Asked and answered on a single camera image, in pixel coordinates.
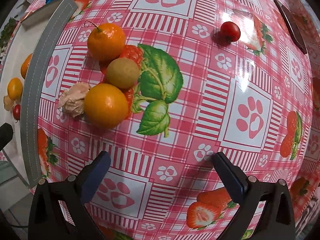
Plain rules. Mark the smooth yellow orange fruit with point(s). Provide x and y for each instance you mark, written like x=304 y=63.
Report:
x=105 y=106

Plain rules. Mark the white square tray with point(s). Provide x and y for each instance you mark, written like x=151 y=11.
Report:
x=38 y=34

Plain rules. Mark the brown kiwi in cluster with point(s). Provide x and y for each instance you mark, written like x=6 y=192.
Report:
x=122 y=73

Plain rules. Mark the red cherry tomato on table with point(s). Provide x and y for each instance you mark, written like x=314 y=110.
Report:
x=230 y=31

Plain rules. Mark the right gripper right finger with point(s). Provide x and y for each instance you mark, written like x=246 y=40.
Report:
x=233 y=178

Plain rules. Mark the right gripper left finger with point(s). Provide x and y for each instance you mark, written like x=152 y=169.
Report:
x=92 y=175

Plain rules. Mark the green potted plant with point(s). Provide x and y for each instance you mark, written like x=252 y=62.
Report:
x=7 y=31

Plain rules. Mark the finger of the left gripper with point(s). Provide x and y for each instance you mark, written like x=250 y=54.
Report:
x=6 y=135

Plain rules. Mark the yellow orange tomato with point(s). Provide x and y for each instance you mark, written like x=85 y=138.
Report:
x=14 y=88

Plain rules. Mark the stemmed orange tangerine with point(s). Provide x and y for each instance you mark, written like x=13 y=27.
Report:
x=106 y=41

